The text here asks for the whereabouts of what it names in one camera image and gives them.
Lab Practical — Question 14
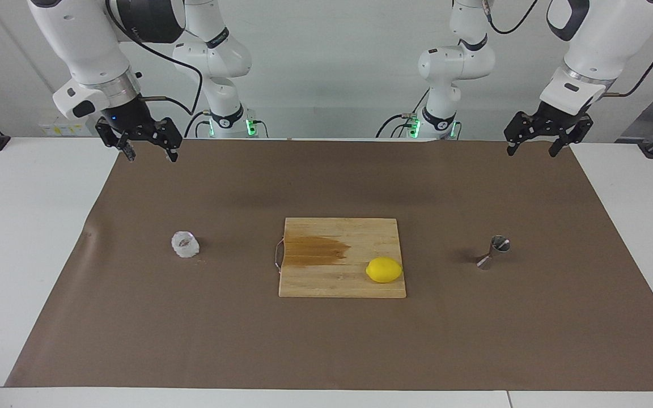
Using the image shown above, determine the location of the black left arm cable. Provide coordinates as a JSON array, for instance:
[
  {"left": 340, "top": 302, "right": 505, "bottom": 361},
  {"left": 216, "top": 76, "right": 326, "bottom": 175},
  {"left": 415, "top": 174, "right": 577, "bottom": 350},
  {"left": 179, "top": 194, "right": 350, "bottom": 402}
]
[{"left": 484, "top": 0, "right": 653, "bottom": 98}]

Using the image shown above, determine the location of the black base cable bundle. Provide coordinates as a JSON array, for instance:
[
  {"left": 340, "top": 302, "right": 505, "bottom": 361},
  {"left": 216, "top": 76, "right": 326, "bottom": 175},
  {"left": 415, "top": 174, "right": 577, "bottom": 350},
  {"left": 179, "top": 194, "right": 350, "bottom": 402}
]
[
  {"left": 184, "top": 109, "right": 214, "bottom": 139},
  {"left": 376, "top": 88, "right": 430, "bottom": 138}
]

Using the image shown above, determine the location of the brown table mat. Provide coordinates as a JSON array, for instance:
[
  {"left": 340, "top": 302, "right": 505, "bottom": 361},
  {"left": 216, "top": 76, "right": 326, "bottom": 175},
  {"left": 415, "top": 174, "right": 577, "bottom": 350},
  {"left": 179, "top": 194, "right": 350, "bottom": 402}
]
[{"left": 5, "top": 138, "right": 653, "bottom": 392}]

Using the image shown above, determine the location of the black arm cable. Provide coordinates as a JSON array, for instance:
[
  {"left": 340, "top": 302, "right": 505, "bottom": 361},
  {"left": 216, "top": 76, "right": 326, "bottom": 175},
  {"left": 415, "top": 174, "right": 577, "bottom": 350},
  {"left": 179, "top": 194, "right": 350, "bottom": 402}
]
[
  {"left": 105, "top": 0, "right": 203, "bottom": 116},
  {"left": 484, "top": 0, "right": 653, "bottom": 98}
]

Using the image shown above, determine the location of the yellow lemon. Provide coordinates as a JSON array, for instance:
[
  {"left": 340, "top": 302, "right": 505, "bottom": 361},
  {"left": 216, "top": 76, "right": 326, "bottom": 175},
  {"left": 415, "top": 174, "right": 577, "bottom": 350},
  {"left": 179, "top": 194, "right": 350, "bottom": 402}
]
[{"left": 366, "top": 257, "right": 404, "bottom": 284}]

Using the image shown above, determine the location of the steel double jigger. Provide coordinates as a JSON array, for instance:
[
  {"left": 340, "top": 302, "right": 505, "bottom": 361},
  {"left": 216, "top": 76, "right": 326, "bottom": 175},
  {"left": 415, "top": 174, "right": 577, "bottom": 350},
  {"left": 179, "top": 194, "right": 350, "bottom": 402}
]
[{"left": 476, "top": 235, "right": 512, "bottom": 270}]

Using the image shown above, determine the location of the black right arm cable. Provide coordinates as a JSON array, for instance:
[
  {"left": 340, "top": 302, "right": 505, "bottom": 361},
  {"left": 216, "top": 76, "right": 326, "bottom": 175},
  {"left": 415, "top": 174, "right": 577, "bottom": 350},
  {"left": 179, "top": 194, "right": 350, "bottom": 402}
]
[{"left": 105, "top": 0, "right": 203, "bottom": 116}]

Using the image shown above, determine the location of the clear plastic cup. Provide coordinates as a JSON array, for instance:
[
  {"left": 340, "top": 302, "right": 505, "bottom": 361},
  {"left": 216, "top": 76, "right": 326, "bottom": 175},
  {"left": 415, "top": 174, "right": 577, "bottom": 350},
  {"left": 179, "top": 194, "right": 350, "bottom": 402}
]
[{"left": 171, "top": 231, "right": 201, "bottom": 259}]

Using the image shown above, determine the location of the wooden cutting board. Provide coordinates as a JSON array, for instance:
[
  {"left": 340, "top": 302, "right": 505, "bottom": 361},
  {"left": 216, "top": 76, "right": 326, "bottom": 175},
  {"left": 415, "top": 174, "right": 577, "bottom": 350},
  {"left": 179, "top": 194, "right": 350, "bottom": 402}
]
[{"left": 274, "top": 218, "right": 407, "bottom": 299}]

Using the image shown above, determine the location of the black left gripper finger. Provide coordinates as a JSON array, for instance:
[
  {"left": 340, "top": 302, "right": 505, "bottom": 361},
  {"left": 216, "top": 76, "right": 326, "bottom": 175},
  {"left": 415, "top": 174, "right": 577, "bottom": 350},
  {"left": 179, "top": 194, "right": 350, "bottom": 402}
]
[
  {"left": 503, "top": 111, "right": 540, "bottom": 157},
  {"left": 549, "top": 113, "right": 594, "bottom": 159}
]

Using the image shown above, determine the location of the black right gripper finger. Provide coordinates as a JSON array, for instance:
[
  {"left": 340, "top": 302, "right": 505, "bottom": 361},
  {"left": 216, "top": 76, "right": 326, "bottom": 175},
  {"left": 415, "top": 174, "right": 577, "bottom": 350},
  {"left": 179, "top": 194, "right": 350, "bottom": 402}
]
[
  {"left": 150, "top": 117, "right": 184, "bottom": 164},
  {"left": 95, "top": 117, "right": 137, "bottom": 163}
]

